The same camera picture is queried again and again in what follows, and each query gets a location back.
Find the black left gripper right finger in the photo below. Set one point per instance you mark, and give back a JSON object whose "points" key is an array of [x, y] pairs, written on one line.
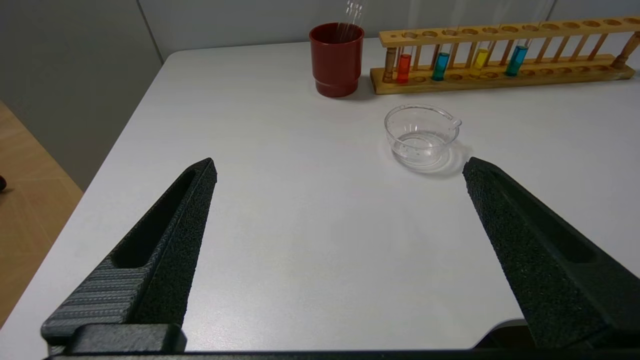
{"points": [[540, 270]]}

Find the test tube with teal pigment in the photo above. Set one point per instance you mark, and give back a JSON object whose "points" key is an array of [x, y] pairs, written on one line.
{"points": [[516, 60]]}

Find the clear glass dish with spout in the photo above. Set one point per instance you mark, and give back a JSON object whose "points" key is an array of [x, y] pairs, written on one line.
{"points": [[422, 145]]}

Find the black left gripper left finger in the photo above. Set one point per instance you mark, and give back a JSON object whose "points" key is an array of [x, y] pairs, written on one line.
{"points": [[165, 260]]}

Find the test tube with blue pigment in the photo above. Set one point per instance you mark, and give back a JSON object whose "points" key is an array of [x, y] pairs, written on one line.
{"points": [[440, 66]]}

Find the empty clear test tube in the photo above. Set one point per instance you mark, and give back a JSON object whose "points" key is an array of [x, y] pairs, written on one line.
{"points": [[350, 20]]}

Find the test tube with red pigment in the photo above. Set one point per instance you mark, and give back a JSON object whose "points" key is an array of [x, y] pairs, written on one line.
{"points": [[403, 69]]}

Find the wooden test tube rack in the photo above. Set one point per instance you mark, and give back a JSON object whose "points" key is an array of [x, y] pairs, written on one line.
{"points": [[500, 81]]}

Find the test tube with yellow pigment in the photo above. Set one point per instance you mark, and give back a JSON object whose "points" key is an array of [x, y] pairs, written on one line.
{"points": [[481, 59]]}

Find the dark red plastic cup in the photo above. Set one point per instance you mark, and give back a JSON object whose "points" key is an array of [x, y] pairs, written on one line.
{"points": [[336, 65]]}

